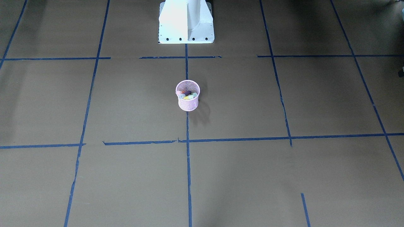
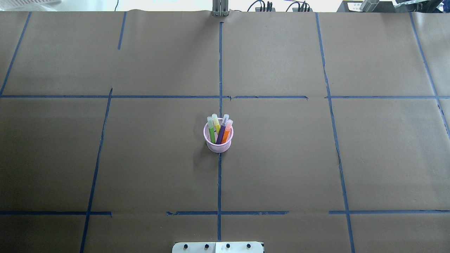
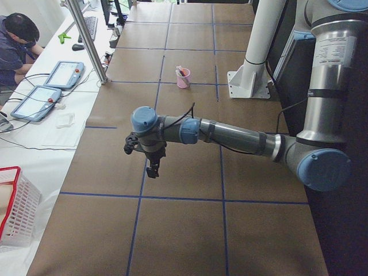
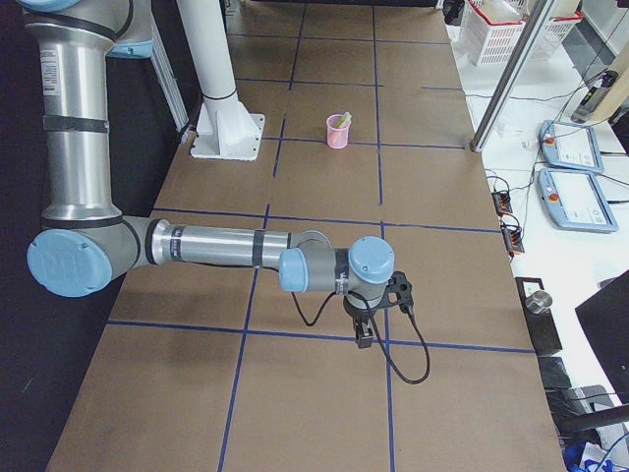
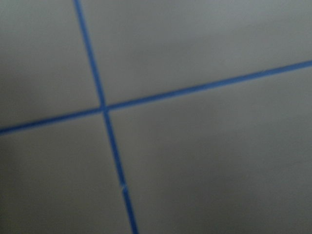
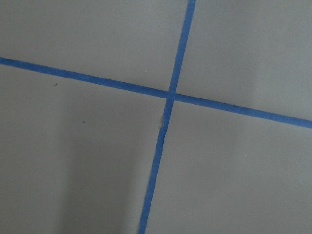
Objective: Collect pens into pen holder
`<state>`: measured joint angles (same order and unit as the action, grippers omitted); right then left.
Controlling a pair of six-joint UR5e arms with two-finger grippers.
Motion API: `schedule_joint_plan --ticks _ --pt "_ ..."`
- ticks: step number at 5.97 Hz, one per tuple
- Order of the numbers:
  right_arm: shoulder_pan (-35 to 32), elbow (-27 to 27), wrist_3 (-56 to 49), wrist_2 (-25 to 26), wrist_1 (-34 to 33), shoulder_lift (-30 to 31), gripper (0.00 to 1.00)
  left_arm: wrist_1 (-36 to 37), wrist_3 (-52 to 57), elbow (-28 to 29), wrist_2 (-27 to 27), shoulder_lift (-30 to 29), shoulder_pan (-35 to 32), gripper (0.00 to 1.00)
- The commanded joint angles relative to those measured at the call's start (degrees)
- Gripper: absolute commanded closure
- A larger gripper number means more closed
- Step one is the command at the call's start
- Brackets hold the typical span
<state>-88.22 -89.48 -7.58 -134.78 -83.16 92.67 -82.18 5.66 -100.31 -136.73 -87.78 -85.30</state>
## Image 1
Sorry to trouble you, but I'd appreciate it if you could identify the pink mesh pen holder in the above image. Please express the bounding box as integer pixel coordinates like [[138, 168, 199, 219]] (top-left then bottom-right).
[[175, 79, 200, 112]]

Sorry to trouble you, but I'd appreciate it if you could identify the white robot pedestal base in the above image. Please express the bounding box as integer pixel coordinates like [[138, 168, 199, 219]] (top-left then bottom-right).
[[158, 0, 215, 44]]

